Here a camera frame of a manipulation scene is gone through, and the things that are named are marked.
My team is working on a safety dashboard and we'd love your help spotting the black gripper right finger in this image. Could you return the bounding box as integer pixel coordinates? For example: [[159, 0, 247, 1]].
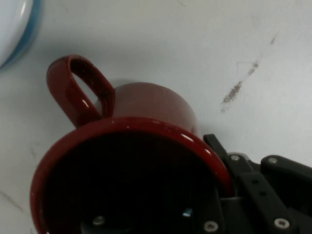
[[203, 133, 312, 234]]

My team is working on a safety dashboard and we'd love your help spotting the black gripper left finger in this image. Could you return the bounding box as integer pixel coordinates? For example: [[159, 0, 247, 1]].
[[80, 187, 226, 234]]

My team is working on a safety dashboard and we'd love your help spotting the red ceramic mug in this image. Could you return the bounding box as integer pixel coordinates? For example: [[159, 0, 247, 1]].
[[30, 54, 236, 234]]

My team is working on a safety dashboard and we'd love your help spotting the blue bowl with white inside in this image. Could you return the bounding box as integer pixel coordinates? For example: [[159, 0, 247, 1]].
[[0, 0, 42, 71]]

